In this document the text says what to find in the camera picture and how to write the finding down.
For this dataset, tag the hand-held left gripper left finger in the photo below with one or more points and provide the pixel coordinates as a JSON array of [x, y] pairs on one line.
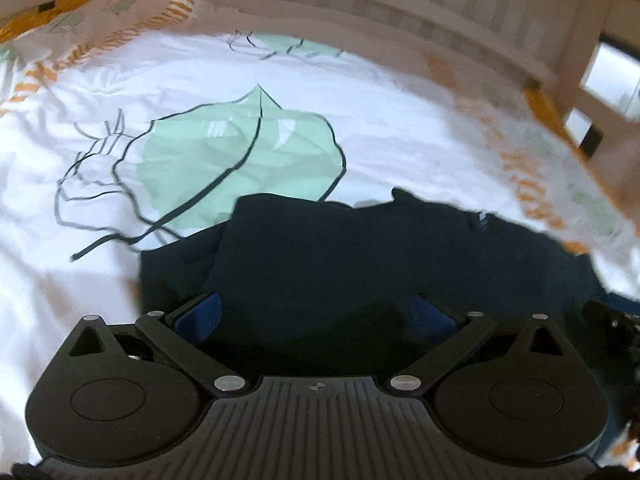
[[200, 316]]

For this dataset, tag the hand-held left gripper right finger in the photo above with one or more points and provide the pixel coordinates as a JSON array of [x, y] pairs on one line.
[[431, 319]]

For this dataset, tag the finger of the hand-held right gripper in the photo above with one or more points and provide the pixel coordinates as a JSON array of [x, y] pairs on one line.
[[612, 322]]

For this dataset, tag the leaf-print white and orange duvet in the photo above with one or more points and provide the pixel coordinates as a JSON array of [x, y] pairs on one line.
[[150, 85]]

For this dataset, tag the black sweatshirt with white print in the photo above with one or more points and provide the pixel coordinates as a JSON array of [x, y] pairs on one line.
[[325, 260]]

